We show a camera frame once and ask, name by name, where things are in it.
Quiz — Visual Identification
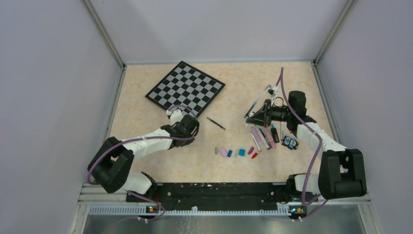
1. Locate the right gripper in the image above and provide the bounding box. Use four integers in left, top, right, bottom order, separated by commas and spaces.
246, 99, 292, 128

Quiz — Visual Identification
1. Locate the green pen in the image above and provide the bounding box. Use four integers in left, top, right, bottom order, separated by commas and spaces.
206, 117, 226, 130

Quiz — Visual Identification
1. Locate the black highlighter blue cap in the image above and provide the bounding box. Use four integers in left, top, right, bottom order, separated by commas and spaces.
270, 124, 280, 143

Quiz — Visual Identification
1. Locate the grey white marker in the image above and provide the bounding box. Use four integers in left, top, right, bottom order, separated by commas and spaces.
250, 132, 262, 153

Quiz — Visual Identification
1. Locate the pink highlighter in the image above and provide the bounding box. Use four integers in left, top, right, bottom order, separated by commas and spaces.
263, 127, 276, 149

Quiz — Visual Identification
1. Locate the purple pen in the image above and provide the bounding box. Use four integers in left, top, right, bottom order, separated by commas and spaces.
259, 128, 272, 150

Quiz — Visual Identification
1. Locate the purple highlighter cap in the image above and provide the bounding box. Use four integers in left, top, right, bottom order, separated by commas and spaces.
219, 148, 227, 157

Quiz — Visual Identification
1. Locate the light blue highlighter cap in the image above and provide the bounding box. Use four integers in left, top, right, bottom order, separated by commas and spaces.
238, 148, 245, 156

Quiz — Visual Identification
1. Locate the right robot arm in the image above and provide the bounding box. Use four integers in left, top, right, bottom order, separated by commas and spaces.
246, 91, 367, 201

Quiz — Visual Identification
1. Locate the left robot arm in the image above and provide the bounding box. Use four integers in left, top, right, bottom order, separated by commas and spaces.
87, 115, 200, 202

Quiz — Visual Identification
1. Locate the black grey chessboard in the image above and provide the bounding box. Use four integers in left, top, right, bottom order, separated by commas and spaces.
145, 61, 225, 117

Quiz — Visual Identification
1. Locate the owl eraser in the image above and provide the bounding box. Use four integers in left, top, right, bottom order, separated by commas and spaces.
282, 136, 299, 150

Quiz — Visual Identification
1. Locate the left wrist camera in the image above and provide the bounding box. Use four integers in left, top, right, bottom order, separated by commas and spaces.
166, 109, 184, 125

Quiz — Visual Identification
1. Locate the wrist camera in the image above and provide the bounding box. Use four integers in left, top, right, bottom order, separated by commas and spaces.
264, 85, 278, 98
166, 109, 184, 125

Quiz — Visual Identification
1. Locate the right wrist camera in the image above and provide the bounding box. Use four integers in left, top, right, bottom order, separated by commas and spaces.
264, 85, 278, 98

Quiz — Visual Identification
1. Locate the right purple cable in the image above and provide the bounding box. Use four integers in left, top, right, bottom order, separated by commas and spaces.
276, 67, 330, 222

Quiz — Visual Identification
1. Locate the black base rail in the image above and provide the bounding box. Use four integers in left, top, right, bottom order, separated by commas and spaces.
126, 182, 301, 212

